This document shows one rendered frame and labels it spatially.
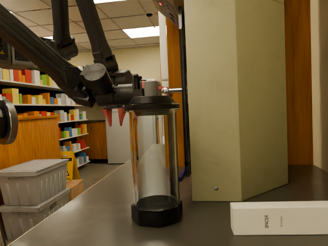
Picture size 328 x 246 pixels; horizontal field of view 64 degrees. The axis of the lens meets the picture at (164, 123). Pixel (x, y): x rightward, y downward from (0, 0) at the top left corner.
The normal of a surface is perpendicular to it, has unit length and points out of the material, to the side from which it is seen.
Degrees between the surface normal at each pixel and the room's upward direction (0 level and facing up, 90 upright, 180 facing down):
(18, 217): 95
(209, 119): 90
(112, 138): 90
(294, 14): 90
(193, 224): 0
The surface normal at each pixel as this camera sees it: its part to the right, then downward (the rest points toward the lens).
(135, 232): -0.04, -1.00
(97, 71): -0.14, -0.52
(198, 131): -0.15, 0.06
